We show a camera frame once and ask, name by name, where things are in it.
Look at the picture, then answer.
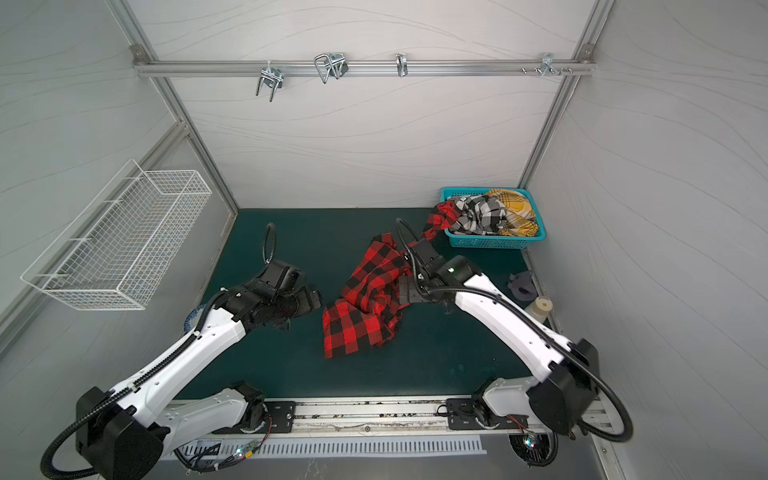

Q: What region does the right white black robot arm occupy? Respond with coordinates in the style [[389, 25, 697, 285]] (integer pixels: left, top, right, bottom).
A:
[[396, 218, 634, 443]]

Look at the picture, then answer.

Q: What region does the small metal bracket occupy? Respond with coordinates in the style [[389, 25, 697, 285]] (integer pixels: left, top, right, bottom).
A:
[[395, 53, 408, 78]]

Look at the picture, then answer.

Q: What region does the white slotted cable duct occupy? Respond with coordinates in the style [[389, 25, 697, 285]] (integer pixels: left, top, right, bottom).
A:
[[161, 436, 488, 462]]

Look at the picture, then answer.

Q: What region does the white wire basket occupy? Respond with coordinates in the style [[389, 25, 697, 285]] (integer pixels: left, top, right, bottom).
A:
[[20, 159, 212, 311]]

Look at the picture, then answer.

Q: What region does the red black plaid shirt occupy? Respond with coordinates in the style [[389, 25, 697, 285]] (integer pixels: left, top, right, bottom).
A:
[[322, 200, 460, 359]]

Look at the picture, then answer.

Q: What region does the dark grey plastic part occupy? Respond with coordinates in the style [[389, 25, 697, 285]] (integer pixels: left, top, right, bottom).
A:
[[507, 270, 538, 302]]

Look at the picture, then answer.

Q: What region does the grey black plaid shirt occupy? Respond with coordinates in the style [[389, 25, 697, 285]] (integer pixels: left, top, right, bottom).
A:
[[448, 194, 508, 236]]

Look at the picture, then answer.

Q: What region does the horizontal aluminium rail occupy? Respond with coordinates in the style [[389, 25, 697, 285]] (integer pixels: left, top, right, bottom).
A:
[[134, 57, 597, 78]]

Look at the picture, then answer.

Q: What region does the blue white ceramic bowl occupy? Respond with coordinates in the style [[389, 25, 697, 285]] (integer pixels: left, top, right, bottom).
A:
[[183, 305, 205, 334]]

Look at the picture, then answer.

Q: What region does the yellow plaid shirt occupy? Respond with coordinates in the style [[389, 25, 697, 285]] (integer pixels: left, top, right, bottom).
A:
[[487, 189, 540, 237]]

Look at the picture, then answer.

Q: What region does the teal plastic basket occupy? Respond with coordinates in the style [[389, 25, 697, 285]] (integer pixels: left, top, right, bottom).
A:
[[440, 187, 547, 250]]

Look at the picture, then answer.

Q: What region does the metal hook bracket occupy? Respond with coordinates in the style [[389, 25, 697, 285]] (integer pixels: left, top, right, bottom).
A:
[[520, 53, 573, 77]]

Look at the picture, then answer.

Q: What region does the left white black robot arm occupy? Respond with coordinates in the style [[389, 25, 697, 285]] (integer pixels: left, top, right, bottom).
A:
[[40, 224, 322, 479]]

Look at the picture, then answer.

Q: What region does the metal u-bolt clamp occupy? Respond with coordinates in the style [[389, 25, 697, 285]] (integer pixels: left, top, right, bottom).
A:
[[255, 66, 284, 102], [313, 52, 349, 84]]

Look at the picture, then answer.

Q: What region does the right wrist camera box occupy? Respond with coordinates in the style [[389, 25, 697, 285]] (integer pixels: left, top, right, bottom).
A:
[[410, 239, 446, 275]]

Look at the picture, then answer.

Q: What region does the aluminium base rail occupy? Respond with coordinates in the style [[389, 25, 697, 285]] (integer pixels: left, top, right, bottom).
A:
[[264, 395, 550, 437]]

